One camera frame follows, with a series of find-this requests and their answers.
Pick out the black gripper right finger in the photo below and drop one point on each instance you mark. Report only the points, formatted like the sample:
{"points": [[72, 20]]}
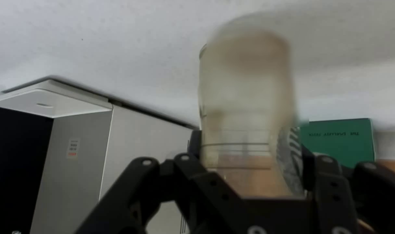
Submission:
{"points": [[357, 203]]}

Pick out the green tissue box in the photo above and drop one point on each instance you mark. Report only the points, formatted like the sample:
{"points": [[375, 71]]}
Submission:
{"points": [[335, 144]]}

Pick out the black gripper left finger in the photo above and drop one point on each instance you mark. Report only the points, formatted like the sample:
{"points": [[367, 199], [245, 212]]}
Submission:
{"points": [[188, 196]]}

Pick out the clear plastic cup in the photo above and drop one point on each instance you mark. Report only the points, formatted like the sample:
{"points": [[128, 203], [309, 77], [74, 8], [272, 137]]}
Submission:
{"points": [[244, 108]]}

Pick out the white coffee maker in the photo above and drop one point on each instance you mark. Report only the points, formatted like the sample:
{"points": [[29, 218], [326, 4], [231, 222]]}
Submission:
{"points": [[119, 147]]}

